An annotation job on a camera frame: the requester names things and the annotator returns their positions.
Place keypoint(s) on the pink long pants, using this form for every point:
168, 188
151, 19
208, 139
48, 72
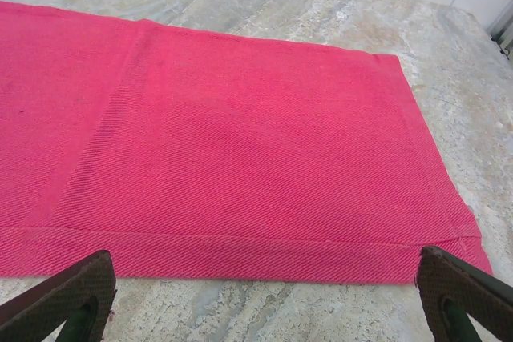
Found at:
248, 150

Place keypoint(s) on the aluminium frame post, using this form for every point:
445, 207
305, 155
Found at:
503, 31

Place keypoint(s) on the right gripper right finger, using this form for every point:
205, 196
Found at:
461, 302

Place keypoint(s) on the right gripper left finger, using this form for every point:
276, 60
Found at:
60, 302

